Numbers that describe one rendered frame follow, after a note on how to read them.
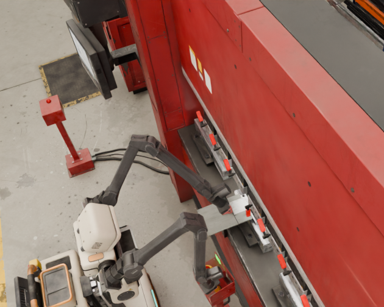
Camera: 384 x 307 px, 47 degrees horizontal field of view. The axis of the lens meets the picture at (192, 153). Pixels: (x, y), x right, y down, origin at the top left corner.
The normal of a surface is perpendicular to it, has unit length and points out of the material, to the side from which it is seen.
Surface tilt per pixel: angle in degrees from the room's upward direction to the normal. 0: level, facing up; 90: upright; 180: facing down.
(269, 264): 0
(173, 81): 90
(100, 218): 42
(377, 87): 0
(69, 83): 0
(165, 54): 90
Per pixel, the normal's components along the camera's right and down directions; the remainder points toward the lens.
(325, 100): -0.12, -0.64
